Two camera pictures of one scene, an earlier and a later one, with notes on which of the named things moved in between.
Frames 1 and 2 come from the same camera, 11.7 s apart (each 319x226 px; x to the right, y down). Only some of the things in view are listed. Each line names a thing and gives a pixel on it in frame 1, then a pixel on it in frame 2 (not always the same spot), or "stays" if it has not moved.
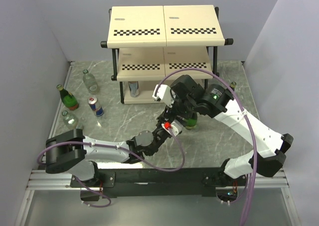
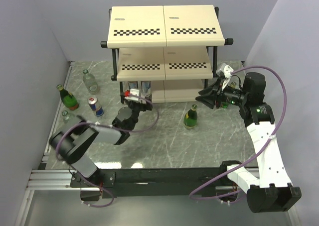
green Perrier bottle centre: x=191 y=123 stays
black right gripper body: x=183 y=108 -> x=231 y=95
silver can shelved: x=134 y=88 stays
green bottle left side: x=68 y=98 stays
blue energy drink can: x=94 y=105 stays
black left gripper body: x=159 y=135 -> x=139 y=106
